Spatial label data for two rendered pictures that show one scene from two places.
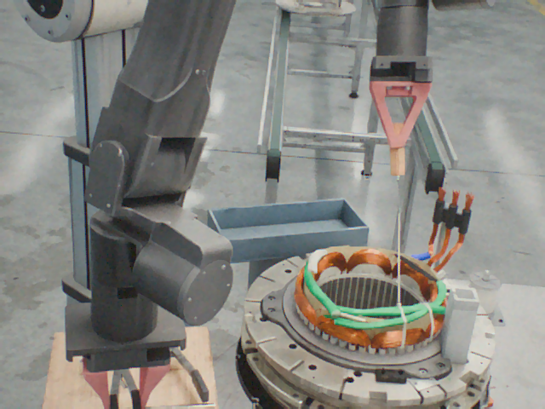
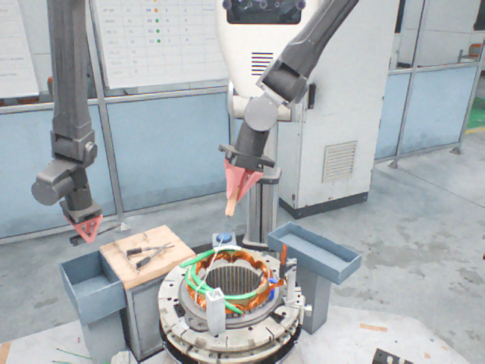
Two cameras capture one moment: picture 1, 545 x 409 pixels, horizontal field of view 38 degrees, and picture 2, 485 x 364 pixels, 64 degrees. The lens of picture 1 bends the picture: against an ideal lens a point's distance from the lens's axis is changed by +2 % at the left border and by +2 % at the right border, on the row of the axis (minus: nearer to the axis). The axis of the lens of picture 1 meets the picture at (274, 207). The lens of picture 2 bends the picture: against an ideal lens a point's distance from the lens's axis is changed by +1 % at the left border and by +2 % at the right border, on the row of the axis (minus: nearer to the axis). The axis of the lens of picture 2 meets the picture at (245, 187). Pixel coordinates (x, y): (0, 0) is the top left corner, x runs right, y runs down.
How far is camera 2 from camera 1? 0.96 m
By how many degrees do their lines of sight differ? 57
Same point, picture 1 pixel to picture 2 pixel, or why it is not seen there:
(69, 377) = (140, 237)
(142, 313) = (68, 200)
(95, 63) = not seen: hidden behind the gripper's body
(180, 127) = (63, 132)
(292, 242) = (298, 254)
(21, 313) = (364, 267)
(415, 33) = (242, 137)
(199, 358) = (171, 259)
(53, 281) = (391, 263)
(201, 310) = (42, 199)
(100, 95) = not seen: hidden behind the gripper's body
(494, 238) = not seen: outside the picture
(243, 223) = (305, 237)
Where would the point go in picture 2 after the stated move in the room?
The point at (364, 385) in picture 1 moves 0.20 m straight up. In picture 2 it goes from (167, 304) to (158, 224)
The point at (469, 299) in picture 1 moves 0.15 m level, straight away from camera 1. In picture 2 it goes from (209, 296) to (287, 288)
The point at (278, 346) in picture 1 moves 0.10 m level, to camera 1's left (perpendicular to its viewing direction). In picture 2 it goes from (179, 271) to (168, 249)
